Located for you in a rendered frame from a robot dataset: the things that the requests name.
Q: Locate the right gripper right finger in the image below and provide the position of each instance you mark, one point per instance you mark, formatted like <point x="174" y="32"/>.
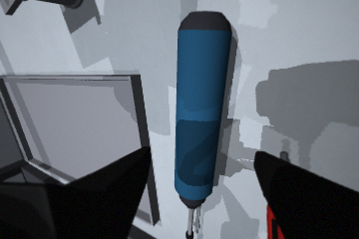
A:
<point x="304" y="205"/>

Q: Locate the red screwdriver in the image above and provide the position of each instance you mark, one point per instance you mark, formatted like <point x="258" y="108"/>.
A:
<point x="273" y="230"/>

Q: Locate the black socket-head screw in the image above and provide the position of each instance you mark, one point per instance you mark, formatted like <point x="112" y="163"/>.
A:
<point x="188" y="236"/>

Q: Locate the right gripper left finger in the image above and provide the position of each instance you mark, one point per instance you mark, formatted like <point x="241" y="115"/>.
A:
<point x="104" y="206"/>

